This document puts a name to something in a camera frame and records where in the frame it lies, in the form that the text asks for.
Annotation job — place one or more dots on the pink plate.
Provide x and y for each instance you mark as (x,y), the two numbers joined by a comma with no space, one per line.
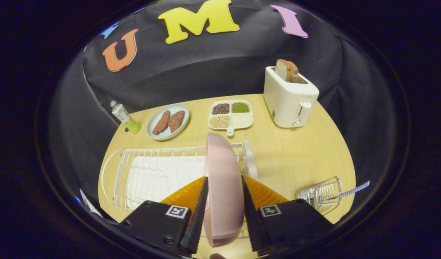
(222,187)

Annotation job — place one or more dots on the light green plate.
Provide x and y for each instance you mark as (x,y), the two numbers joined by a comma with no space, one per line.
(170,135)

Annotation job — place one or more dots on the brown bread slice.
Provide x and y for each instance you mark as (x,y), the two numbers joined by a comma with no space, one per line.
(294,72)
(282,70)

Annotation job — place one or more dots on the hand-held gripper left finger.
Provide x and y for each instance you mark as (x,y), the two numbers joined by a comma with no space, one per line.
(197,226)

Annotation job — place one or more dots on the clear bottle with green liquid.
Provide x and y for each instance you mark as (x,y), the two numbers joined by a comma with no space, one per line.
(125,117)

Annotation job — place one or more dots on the pile of pale soybeans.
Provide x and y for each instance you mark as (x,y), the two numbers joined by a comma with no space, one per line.
(219,121)

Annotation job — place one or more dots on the brown meat patty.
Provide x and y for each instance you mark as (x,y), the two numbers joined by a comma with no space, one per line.
(161,123)
(176,121)

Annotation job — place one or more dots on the white toaster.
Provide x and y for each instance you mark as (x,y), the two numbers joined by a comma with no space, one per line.
(287,104)

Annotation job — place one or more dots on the pile of green beans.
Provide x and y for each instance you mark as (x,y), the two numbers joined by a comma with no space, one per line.
(240,107)

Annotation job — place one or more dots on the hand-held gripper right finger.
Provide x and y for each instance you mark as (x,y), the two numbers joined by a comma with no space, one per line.
(253,223)

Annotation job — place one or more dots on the pile of red beans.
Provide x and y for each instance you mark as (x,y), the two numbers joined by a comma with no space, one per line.
(221,108)

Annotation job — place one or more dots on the white divided tray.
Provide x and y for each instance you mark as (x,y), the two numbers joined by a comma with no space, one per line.
(242,120)

